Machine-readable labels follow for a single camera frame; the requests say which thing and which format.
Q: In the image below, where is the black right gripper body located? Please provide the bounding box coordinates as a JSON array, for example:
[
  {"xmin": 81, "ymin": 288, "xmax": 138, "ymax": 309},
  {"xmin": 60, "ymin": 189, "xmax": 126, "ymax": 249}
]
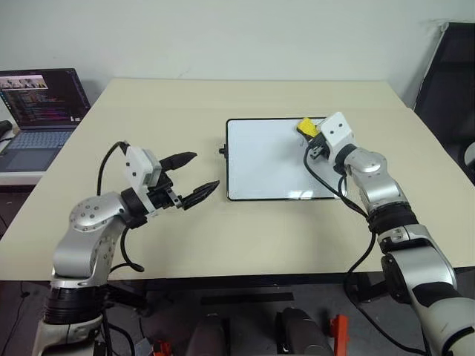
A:
[{"xmin": 306, "ymin": 133, "xmax": 333, "ymax": 162}]

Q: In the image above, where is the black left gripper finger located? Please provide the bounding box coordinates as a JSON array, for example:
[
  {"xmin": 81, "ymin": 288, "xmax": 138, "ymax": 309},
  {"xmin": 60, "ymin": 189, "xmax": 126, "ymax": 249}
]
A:
[
  {"xmin": 159, "ymin": 151, "xmax": 198, "ymax": 173},
  {"xmin": 181, "ymin": 179, "xmax": 221, "ymax": 212}
]

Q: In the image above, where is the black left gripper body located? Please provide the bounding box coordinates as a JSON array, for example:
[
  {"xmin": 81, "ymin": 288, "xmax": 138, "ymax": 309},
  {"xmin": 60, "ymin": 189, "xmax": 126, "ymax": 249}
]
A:
[{"xmin": 147, "ymin": 173, "xmax": 185, "ymax": 213}]

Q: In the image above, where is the yellow whiteboard eraser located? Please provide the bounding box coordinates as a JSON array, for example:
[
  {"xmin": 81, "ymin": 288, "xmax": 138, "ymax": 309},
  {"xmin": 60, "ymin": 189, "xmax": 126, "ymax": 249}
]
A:
[{"xmin": 295, "ymin": 117, "xmax": 322, "ymax": 141}]

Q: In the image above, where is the black-framed whiteboard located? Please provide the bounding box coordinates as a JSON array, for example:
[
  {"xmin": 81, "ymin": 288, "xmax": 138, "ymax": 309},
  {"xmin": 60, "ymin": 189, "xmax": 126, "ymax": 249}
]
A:
[{"xmin": 225, "ymin": 117, "xmax": 348, "ymax": 202}]

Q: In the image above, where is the black flat bar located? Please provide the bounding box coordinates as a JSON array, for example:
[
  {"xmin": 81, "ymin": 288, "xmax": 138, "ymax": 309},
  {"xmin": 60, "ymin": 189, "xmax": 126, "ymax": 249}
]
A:
[{"xmin": 200, "ymin": 292, "xmax": 294, "ymax": 306}]

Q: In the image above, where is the open grey laptop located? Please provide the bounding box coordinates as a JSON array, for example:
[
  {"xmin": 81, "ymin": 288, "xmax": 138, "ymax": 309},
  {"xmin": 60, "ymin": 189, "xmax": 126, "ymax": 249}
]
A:
[{"xmin": 0, "ymin": 67, "xmax": 92, "ymax": 172}]

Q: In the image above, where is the black office chair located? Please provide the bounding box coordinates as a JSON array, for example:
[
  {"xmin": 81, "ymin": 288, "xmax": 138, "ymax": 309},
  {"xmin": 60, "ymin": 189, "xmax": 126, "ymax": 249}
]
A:
[{"xmin": 413, "ymin": 22, "xmax": 475, "ymax": 186}]

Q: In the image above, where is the dark rounded shape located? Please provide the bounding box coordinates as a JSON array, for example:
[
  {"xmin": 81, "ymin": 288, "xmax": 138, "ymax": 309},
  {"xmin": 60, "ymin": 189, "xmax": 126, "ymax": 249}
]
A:
[{"xmin": 276, "ymin": 306, "xmax": 335, "ymax": 356}]

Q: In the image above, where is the orange clamp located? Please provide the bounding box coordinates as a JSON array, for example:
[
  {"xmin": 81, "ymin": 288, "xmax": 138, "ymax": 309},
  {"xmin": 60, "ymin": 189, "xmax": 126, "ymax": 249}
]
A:
[{"xmin": 328, "ymin": 314, "xmax": 350, "ymax": 356}]

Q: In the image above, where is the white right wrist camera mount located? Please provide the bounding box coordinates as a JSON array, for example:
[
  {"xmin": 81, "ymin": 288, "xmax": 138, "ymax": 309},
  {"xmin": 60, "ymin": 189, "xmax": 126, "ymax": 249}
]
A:
[{"xmin": 321, "ymin": 112, "xmax": 357, "ymax": 162}]

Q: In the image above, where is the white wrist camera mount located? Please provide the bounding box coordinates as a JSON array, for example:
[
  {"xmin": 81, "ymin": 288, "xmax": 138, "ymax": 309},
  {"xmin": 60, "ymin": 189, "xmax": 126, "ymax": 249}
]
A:
[
  {"xmin": 124, "ymin": 146, "xmax": 165, "ymax": 216},
  {"xmin": 321, "ymin": 112, "xmax": 357, "ymax": 162}
]

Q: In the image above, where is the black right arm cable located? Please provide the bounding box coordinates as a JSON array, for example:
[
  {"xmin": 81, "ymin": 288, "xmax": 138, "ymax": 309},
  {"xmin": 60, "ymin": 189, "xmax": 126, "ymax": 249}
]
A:
[{"xmin": 303, "ymin": 142, "xmax": 433, "ymax": 356}]

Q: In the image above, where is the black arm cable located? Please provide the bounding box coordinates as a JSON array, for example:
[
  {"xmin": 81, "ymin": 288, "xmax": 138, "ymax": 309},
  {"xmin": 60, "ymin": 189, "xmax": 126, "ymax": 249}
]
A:
[
  {"xmin": 96, "ymin": 140, "xmax": 145, "ymax": 274},
  {"xmin": 303, "ymin": 142, "xmax": 433, "ymax": 356}
]

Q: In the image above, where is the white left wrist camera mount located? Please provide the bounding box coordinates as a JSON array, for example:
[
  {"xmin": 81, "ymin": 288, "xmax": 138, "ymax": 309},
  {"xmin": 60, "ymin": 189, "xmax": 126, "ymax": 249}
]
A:
[{"xmin": 124, "ymin": 146, "xmax": 165, "ymax": 216}]

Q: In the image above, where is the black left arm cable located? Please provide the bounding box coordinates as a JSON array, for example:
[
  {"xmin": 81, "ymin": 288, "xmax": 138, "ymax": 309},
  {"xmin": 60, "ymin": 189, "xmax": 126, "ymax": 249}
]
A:
[{"xmin": 96, "ymin": 140, "xmax": 145, "ymax": 274}]

